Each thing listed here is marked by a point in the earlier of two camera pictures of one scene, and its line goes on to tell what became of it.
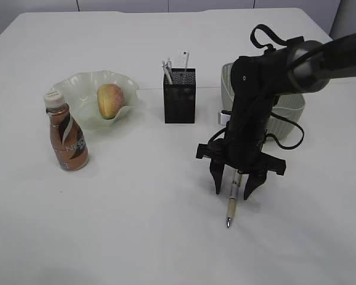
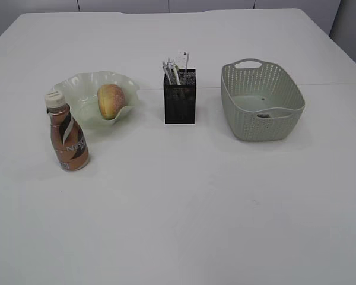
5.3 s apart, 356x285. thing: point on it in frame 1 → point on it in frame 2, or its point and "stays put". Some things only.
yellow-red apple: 110,99 stays put
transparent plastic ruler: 183,58 stays put
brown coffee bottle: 70,146 stays put
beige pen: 236,181 → 175,69
